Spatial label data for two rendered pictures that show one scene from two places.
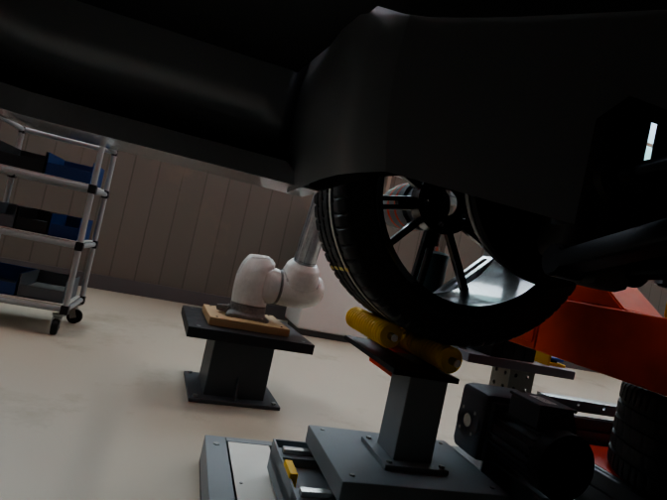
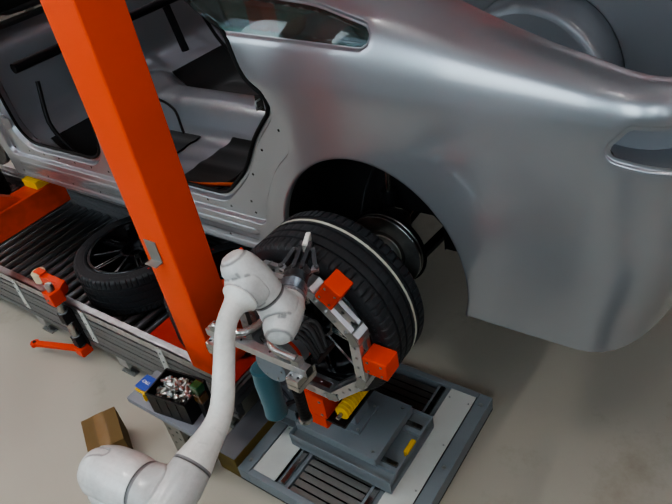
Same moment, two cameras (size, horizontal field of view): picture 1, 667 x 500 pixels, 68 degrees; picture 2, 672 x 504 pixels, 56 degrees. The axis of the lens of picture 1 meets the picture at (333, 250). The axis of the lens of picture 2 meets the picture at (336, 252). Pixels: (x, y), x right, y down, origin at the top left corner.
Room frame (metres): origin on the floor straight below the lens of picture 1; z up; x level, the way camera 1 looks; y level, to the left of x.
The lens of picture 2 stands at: (2.08, 1.23, 2.35)
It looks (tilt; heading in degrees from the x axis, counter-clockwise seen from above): 36 degrees down; 237
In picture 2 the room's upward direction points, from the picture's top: 11 degrees counter-clockwise
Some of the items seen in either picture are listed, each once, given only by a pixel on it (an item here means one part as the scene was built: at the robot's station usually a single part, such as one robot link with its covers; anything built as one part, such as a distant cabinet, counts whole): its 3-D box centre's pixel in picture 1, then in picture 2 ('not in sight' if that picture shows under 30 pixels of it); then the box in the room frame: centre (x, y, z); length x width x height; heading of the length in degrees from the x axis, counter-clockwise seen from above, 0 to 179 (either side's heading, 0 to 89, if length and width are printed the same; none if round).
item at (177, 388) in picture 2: (501, 336); (178, 395); (1.72, -0.64, 0.51); 0.20 x 0.14 x 0.13; 114
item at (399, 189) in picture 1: (413, 206); (289, 346); (1.41, -0.20, 0.85); 0.21 x 0.14 x 0.14; 16
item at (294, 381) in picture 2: not in sight; (301, 375); (1.50, 0.00, 0.93); 0.09 x 0.05 x 0.05; 16
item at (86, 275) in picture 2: not in sight; (139, 260); (1.39, -1.83, 0.39); 0.66 x 0.66 x 0.24
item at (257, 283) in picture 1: (256, 279); not in sight; (2.14, 0.30, 0.50); 0.18 x 0.16 x 0.22; 113
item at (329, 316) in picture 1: (337, 264); not in sight; (4.34, -0.07, 0.63); 0.65 x 0.57 x 1.25; 110
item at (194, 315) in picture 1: (236, 357); not in sight; (2.14, 0.31, 0.15); 0.50 x 0.50 x 0.30; 20
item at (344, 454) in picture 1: (410, 418); (350, 398); (1.18, -0.27, 0.32); 0.40 x 0.30 x 0.28; 106
